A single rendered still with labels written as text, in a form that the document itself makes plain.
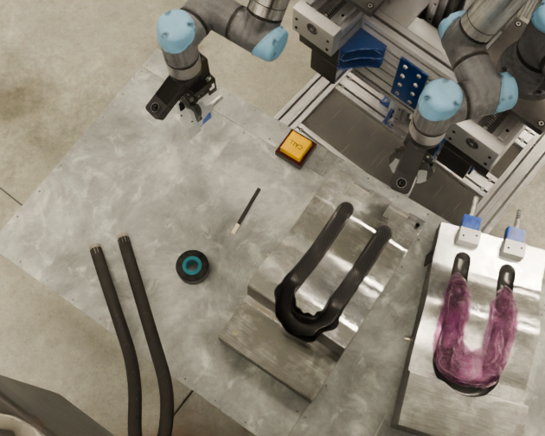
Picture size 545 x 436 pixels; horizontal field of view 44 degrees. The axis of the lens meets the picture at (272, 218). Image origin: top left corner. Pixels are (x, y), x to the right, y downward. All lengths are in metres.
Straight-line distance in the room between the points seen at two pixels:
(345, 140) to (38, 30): 1.42
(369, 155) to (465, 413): 1.18
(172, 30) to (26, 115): 1.63
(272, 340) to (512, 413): 0.54
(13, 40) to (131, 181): 1.47
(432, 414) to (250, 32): 0.88
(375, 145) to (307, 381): 1.15
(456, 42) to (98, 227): 0.97
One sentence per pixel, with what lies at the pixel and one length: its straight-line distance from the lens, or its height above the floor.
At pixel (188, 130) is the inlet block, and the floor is 0.95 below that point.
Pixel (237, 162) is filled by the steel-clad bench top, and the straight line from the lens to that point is 1.79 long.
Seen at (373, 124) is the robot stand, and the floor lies 0.21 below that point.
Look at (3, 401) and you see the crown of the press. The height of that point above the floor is 2.00.
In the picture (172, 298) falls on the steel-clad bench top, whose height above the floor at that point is 0.80.
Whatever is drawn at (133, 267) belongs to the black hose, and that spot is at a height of 0.85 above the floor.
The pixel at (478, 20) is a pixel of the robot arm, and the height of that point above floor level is 1.35.
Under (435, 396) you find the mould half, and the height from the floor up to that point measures 0.91.
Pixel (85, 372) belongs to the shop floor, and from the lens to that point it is 2.54.
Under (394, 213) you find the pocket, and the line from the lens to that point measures 1.69.
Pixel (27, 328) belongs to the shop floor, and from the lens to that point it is 2.63.
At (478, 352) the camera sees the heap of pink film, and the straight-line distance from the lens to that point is 1.61.
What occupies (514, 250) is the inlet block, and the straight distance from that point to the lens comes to 1.71.
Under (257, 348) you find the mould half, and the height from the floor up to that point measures 0.86.
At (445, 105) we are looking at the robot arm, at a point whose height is 1.30.
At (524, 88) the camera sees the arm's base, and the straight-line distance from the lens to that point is 1.67.
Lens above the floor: 2.42
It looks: 70 degrees down
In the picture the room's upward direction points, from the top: 2 degrees counter-clockwise
